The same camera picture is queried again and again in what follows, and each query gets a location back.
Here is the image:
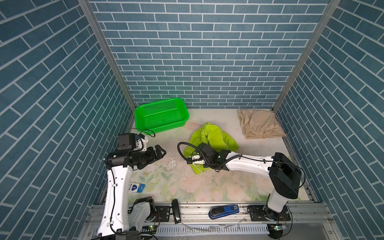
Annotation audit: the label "green plastic basket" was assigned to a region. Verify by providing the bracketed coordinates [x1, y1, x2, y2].
[135, 98, 190, 134]

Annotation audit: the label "left circuit board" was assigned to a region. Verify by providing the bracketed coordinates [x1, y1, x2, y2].
[141, 225, 158, 235]

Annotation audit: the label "circuit board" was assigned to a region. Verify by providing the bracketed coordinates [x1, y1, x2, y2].
[141, 225, 158, 235]
[267, 224, 284, 240]

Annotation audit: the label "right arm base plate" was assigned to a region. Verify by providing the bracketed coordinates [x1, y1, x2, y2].
[247, 205, 292, 222]

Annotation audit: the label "lime green shorts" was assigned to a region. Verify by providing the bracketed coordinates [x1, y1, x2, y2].
[183, 123, 240, 175]

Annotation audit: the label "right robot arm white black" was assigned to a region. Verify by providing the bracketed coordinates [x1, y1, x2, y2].
[177, 142, 305, 221]

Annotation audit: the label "white blue paper card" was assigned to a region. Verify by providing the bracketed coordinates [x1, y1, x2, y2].
[129, 183, 146, 194]

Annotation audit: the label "aluminium front rail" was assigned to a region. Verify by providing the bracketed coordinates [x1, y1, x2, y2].
[83, 202, 337, 229]

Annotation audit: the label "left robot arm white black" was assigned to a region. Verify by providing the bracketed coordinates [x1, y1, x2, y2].
[96, 133, 167, 240]

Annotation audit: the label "blue black stapler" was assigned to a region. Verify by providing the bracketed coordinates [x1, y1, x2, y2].
[209, 205, 240, 220]

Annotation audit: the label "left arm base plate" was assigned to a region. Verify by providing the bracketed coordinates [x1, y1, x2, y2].
[144, 206, 171, 223]

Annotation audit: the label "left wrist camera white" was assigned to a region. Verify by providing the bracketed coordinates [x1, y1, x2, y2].
[134, 134, 149, 152]

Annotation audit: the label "right black corrugated cable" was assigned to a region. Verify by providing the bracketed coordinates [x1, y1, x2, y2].
[176, 141, 241, 172]

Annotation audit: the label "right circuit board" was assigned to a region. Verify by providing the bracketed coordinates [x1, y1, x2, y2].
[267, 224, 284, 240]

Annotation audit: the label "black remote-like device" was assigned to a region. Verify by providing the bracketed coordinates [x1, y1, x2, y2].
[172, 199, 181, 224]

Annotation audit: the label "beige drawstring shorts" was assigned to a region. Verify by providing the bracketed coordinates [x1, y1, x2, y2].
[238, 110, 286, 139]

